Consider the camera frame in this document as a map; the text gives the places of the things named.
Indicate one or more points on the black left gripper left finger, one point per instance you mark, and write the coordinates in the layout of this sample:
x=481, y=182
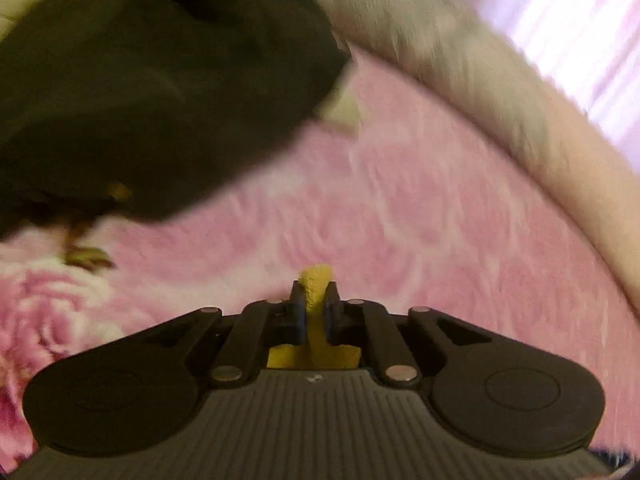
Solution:
x=289, y=319

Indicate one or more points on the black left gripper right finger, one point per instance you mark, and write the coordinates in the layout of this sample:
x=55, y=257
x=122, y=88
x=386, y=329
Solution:
x=340, y=318

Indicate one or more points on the navy cartoon print fleece garment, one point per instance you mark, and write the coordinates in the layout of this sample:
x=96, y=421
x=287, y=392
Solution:
x=315, y=353

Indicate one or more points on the pink floral bed blanket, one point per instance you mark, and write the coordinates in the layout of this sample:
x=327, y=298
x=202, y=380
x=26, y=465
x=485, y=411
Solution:
x=420, y=209

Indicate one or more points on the black garment on bed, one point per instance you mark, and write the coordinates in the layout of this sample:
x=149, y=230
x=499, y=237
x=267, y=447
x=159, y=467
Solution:
x=143, y=108

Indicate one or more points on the cream quilted duvet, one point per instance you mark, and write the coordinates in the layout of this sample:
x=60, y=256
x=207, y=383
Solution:
x=446, y=46

